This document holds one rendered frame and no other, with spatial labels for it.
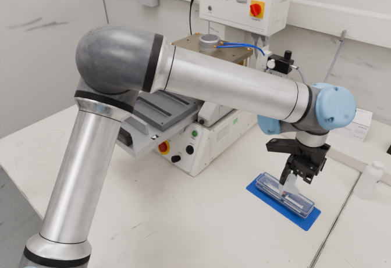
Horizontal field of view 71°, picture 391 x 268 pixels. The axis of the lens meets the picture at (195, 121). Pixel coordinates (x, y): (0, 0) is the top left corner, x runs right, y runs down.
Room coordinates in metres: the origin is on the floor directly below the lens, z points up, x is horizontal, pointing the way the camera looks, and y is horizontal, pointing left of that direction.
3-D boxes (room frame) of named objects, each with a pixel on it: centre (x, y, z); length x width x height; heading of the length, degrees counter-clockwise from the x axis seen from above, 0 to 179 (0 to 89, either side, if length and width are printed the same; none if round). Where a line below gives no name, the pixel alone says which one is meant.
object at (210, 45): (0.98, -0.09, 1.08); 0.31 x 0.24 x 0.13; 48
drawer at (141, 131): (0.74, 0.15, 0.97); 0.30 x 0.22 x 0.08; 138
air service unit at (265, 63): (0.92, -0.30, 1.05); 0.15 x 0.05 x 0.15; 48
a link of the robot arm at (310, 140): (0.55, -0.30, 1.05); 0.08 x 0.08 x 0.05
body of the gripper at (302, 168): (0.54, -0.31, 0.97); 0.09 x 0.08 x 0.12; 45
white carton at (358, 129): (0.90, -0.58, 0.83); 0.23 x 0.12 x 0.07; 58
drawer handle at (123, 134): (0.64, 0.24, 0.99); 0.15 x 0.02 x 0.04; 48
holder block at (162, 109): (0.78, 0.12, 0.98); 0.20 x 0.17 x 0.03; 48
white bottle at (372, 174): (0.58, -0.56, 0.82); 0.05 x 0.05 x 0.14
